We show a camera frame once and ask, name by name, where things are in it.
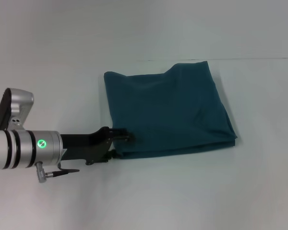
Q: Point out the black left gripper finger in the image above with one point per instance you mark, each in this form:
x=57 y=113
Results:
x=123 y=135
x=114 y=155

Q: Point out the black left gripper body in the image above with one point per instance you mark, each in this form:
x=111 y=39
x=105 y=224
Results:
x=86 y=146

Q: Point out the teal blue t-shirt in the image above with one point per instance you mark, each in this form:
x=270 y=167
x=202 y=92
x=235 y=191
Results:
x=172 y=110

